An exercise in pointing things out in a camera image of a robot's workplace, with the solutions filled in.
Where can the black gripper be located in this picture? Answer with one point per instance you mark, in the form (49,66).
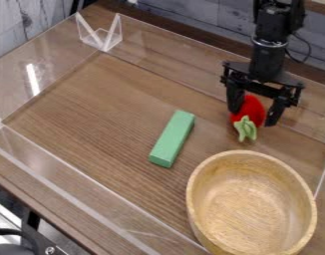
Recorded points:
(239,81)

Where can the red plush strawberry toy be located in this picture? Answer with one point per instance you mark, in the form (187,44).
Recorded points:
(248,118)

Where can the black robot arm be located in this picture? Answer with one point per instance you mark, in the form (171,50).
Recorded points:
(262,76)

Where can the green rectangular block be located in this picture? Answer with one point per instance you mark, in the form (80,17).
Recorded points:
(171,139)

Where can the wooden bowl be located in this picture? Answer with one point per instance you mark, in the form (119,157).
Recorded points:
(250,205)

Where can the black device at corner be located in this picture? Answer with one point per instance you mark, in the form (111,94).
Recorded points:
(33,242)

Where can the clear acrylic enclosure wall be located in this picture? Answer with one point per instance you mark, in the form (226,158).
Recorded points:
(81,115)

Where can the clear acrylic corner bracket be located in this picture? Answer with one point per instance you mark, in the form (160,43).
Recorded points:
(101,39)

